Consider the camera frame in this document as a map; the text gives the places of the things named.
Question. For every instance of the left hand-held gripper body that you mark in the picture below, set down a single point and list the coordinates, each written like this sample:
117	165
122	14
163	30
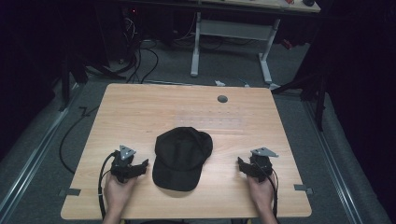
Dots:
123	163

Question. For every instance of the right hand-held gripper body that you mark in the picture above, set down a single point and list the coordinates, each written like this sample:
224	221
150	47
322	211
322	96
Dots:
262	164

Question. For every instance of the black baseball cap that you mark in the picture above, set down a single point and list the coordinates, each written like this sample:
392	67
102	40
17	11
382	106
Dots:
182	158

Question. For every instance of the person's right hand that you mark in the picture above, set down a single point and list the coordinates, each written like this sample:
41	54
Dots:
262	194

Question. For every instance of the person's left hand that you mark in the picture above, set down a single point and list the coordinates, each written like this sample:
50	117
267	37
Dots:
117	191

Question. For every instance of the grey tape piece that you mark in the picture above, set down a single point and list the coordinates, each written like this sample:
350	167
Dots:
70	192
302	188

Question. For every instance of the black stand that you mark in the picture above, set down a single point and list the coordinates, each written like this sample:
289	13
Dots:
311	90
70	74

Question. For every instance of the desk with white metal legs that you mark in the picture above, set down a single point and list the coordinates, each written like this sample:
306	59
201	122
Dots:
233	29

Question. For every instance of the metal floor rail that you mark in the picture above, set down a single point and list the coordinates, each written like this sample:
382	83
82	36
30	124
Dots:
333	161
29	158

